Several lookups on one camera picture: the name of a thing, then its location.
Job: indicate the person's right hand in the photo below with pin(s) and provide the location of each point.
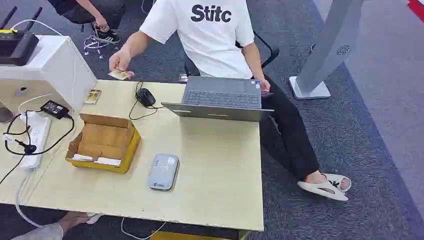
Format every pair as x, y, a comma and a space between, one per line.
120, 60

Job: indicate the person's left hand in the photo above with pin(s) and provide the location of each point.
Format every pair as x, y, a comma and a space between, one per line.
264, 84

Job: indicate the dark smartphone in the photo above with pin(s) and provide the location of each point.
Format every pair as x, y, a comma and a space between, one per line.
267, 94

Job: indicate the printed playing card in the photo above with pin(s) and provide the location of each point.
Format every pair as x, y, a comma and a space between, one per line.
120, 75

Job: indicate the black office chair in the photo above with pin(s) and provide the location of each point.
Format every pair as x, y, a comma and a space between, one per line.
270, 53

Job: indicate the black computer mouse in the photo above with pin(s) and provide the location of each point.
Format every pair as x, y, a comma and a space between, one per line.
145, 97

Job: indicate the stack of printed cards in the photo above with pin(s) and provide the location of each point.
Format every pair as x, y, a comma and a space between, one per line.
93, 96

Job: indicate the grey laptop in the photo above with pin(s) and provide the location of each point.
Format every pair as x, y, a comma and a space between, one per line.
221, 99

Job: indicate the crouching person in black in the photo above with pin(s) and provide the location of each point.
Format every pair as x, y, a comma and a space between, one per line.
96, 11

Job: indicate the person in white shirt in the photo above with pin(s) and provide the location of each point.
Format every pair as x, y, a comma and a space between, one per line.
212, 49

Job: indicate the white carton box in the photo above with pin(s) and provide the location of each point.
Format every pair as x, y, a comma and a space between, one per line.
56, 66

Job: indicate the grey kiosk stand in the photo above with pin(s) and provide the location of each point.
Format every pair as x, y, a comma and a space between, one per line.
328, 46

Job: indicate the open cardboard box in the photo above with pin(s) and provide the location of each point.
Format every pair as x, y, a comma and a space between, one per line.
104, 139

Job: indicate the black power adapter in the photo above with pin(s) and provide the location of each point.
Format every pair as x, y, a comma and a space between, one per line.
55, 109

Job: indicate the white card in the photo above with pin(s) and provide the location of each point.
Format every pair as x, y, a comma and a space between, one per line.
108, 161
82, 157

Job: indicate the black router with antennas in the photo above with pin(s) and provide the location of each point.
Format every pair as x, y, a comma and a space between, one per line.
16, 49

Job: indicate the white power strip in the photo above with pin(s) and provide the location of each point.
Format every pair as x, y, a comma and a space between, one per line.
36, 136

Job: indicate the white slipper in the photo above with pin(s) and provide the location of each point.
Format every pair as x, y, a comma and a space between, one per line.
341, 180
319, 190

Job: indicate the grey pocket router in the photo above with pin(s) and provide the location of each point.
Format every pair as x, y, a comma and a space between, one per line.
163, 172

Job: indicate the black plug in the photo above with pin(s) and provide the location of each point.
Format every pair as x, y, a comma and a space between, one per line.
28, 148

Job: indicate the grey round base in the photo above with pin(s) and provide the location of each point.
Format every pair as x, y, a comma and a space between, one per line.
5, 115

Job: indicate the red object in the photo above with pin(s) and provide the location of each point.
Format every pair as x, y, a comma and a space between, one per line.
416, 8

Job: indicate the person's leg with slipper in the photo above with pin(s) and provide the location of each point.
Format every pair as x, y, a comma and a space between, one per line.
49, 231

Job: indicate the yellow desk frame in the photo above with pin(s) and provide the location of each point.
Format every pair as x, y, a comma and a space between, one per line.
185, 236

